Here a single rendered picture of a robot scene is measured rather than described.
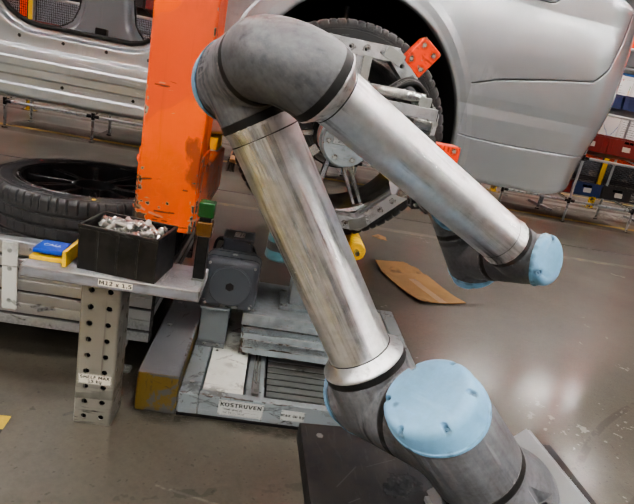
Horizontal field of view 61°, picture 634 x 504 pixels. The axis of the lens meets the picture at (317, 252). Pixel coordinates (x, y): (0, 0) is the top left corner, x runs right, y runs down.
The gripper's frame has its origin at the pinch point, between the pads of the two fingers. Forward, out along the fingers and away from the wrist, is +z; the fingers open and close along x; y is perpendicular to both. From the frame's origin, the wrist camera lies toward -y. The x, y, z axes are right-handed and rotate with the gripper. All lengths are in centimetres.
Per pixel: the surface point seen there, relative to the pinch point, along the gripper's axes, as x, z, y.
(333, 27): -18, 33, -37
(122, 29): -136, 236, -59
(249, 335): -46, 30, 58
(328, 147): -20.7, 11.6, -4.6
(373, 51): -7.1, 25.3, -29.6
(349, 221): -13.4, 26.8, 19.3
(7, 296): -117, 22, 39
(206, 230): -52, -2, 14
